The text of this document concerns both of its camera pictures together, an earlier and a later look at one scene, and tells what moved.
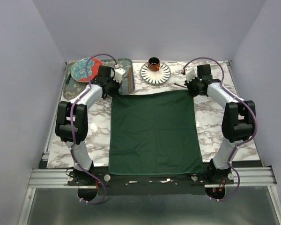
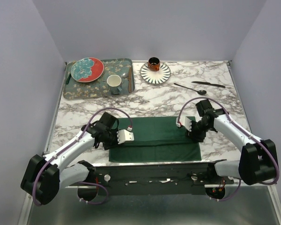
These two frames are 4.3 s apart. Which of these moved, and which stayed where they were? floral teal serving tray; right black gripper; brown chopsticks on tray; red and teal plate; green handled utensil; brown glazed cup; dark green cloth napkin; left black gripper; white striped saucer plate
Moved: left black gripper; dark green cloth napkin; right black gripper
Stayed: red and teal plate; floral teal serving tray; brown glazed cup; white striped saucer plate; brown chopsticks on tray; green handled utensil
